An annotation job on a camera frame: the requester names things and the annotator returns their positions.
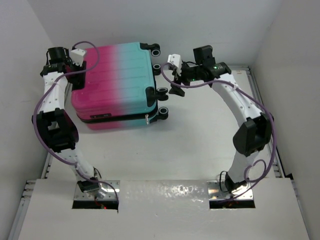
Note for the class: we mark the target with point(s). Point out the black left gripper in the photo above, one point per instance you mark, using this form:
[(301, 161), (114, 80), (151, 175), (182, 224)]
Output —
[(77, 79)]

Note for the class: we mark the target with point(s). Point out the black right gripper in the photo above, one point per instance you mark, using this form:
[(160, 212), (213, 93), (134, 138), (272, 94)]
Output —
[(177, 90)]

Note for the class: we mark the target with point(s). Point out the pink suitcase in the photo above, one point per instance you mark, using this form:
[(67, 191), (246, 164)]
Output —
[(120, 91)]

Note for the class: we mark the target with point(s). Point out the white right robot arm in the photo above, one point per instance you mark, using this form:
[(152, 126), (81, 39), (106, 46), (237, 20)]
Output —
[(254, 123)]

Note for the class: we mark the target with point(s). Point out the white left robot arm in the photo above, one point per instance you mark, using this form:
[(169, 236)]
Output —
[(53, 127)]

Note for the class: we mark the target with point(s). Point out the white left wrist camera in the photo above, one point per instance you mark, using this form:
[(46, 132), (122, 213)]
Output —
[(77, 56)]

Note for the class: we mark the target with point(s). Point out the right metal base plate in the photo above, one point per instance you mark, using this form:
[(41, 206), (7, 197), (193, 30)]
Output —
[(217, 191)]

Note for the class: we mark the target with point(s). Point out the metal base plate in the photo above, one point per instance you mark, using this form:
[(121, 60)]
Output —
[(217, 191), (105, 192)]

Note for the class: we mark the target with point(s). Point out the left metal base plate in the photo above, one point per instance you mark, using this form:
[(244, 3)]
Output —
[(105, 192)]

